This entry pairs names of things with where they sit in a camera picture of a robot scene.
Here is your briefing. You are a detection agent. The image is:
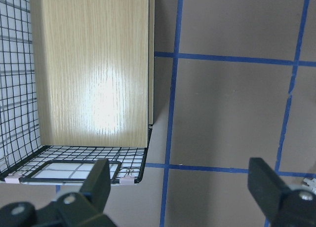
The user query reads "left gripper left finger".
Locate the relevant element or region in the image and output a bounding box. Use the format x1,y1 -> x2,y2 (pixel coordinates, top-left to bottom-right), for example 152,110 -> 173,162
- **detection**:
79,159 -> 111,217

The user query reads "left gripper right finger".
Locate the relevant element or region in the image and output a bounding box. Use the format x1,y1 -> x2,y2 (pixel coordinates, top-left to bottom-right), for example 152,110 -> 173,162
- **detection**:
247,157 -> 291,223

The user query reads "wire grid basket wooden base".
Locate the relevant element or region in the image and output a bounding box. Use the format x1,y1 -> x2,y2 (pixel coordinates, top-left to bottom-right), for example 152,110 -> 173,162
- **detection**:
0,0 -> 155,185

